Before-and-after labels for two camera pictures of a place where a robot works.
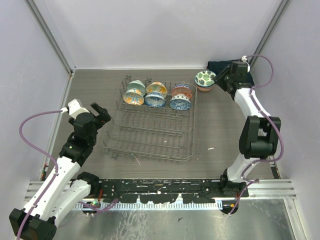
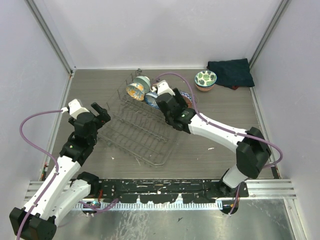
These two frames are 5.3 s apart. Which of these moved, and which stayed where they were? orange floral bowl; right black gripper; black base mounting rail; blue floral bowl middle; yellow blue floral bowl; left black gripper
Moved: yellow blue floral bowl; right black gripper
Stayed: black base mounting rail; orange floral bowl; blue floral bowl middle; left black gripper
